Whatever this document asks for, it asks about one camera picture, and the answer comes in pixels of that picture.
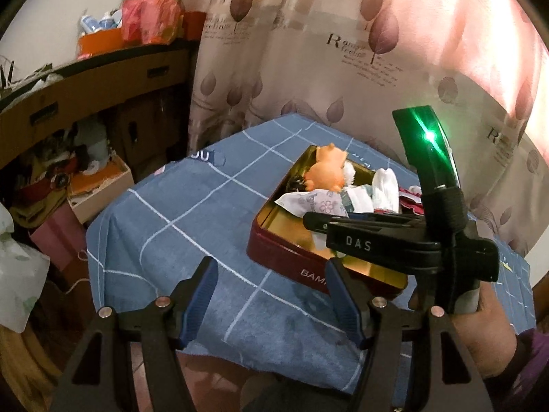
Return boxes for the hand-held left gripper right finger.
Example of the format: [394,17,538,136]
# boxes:
[325,257,494,412]

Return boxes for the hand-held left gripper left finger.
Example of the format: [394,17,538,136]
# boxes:
[51,256,220,412]

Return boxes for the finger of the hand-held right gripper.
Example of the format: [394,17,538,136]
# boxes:
[302,211,425,234]
[325,222,444,275]

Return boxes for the white tissue packet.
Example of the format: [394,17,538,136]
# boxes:
[341,182,378,215]

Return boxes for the white patterned cloth items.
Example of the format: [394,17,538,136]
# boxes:
[274,189,350,217]

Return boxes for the orange rubber animal toy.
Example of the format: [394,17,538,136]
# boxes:
[304,144,349,194]

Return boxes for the red metal tin box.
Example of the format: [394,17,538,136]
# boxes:
[246,145,425,299]

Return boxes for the person's right forearm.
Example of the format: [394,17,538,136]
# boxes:
[480,328,549,412]

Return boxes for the person's right hand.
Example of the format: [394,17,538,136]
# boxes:
[407,281,522,380]

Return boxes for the blue checked blanket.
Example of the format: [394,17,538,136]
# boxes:
[86,113,537,396]

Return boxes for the open cardboard box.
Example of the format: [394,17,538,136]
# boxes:
[66,154,135,224]

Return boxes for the pink paper bag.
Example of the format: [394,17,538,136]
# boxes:
[30,202,89,273]

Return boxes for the beige leaf print curtain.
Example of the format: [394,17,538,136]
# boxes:
[182,0,549,258]

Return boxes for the white plastic bag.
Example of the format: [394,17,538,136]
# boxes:
[0,202,51,333]

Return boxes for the pile of assorted clutter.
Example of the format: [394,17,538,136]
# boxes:
[9,120,116,207]

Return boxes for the brown wooden cabinet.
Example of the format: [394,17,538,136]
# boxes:
[0,36,194,207]

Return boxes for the red carton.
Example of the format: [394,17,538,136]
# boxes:
[182,11,207,40]

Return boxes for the red plastic bag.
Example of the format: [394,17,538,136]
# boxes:
[121,0,183,46]

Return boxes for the orange storage box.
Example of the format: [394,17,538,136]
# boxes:
[77,28,125,57]

